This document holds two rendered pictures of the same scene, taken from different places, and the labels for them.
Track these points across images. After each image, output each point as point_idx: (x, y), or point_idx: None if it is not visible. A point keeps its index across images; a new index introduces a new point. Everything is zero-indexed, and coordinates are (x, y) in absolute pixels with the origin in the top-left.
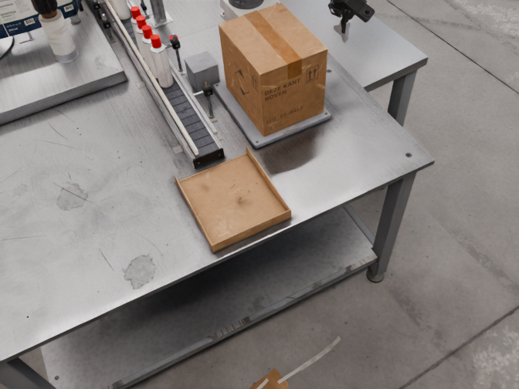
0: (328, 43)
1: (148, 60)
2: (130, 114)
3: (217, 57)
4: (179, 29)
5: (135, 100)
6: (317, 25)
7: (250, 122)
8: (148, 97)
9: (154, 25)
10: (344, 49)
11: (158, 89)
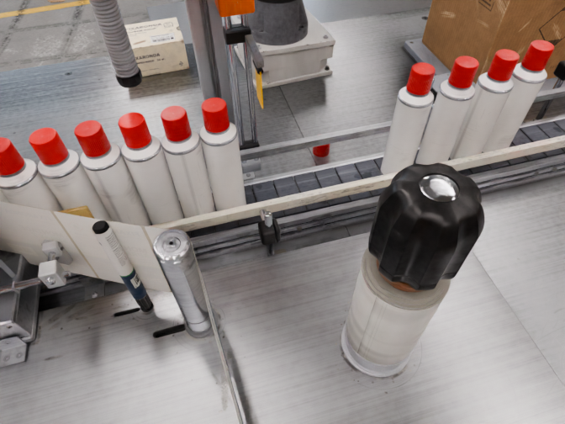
0: (366, 11)
1: (490, 130)
2: (550, 228)
3: (378, 103)
4: (277, 142)
5: (504, 219)
6: (323, 13)
7: (554, 79)
8: (493, 198)
9: (250, 177)
10: (382, 3)
11: (540, 144)
